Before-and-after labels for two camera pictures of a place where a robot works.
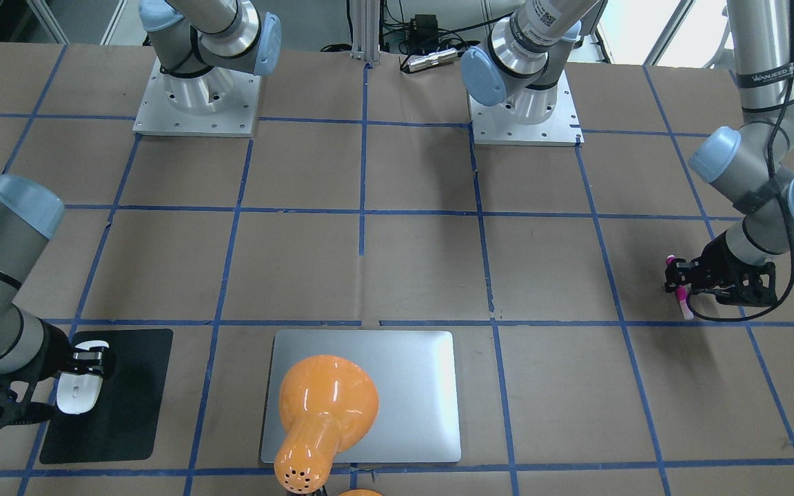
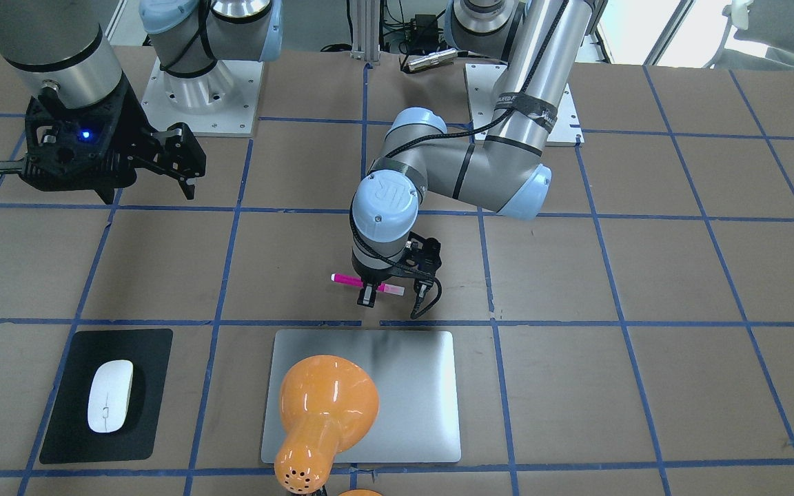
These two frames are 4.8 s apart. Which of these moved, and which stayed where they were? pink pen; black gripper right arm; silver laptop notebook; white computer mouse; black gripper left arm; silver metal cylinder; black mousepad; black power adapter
Moved: black gripper left arm; white computer mouse; pink pen; black gripper right arm
Stayed: black mousepad; black power adapter; silver metal cylinder; silver laptop notebook
